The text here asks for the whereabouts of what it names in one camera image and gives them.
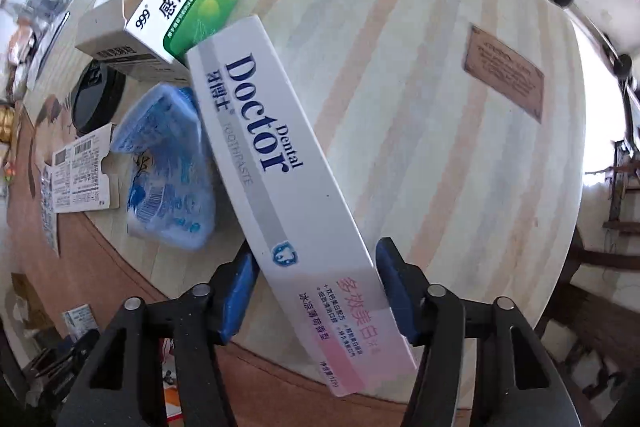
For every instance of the small white printed packet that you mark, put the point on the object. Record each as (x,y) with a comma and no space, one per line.
(80,322)

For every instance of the dark wooden chair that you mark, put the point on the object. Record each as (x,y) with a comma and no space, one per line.
(590,257)

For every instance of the green white medicine box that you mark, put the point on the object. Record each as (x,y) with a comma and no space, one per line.
(175,2)

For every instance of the striped tablecloth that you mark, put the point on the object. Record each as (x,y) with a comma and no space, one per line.
(400,107)

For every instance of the red white packet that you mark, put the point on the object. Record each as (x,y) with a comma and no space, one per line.
(172,382)

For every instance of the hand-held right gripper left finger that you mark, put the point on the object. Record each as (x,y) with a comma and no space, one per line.
(241,292)

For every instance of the blue plastic packet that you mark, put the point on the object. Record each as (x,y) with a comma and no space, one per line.
(165,177)

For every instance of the white toothpaste box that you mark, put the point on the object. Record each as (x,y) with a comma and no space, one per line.
(260,132)

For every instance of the silver blister pack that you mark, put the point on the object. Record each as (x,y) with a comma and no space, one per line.
(49,212)

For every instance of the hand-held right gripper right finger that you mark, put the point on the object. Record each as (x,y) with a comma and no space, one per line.
(395,294)

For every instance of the brown cloth label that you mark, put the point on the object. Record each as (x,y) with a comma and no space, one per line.
(505,74)

